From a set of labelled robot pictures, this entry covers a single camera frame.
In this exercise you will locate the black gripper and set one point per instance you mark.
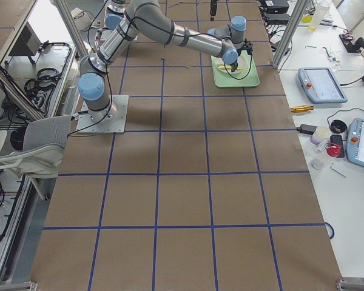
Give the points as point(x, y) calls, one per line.
point(236, 60)

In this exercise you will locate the white round plate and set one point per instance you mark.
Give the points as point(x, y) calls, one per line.
point(237, 69)

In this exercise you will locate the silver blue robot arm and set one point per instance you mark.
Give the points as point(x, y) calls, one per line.
point(145, 17)

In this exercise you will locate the light green plastic tray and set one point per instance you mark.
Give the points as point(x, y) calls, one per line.
point(244, 76)

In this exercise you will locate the gold metal cylinder tool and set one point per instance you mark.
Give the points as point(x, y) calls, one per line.
point(302, 109)

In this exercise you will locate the blue teach pendant upper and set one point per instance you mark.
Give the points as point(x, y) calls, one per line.
point(320, 85)

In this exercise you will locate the blue teach pendant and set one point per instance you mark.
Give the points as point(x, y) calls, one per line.
point(355, 142)
point(320, 85)

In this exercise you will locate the yellow liquid plastic bottle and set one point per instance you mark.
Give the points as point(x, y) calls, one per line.
point(320, 11)

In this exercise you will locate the white lavender cup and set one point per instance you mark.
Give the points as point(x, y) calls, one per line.
point(320, 134)

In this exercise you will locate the black round dish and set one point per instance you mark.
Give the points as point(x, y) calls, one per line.
point(338, 126)

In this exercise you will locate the black smartphone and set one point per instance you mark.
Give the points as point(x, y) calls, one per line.
point(338, 142)

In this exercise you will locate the red round object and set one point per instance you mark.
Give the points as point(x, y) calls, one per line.
point(333, 150)

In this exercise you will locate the silver allen key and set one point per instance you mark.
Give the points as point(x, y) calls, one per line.
point(334, 168)

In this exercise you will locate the blue teach pendant lower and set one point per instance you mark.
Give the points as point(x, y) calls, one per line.
point(355, 142)

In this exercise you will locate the white grey office chair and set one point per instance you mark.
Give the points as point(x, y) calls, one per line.
point(41, 155)

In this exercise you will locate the aluminium frame post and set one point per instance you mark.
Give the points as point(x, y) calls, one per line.
point(290, 29)

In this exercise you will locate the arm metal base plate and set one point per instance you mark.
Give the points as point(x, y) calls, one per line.
point(106, 121)

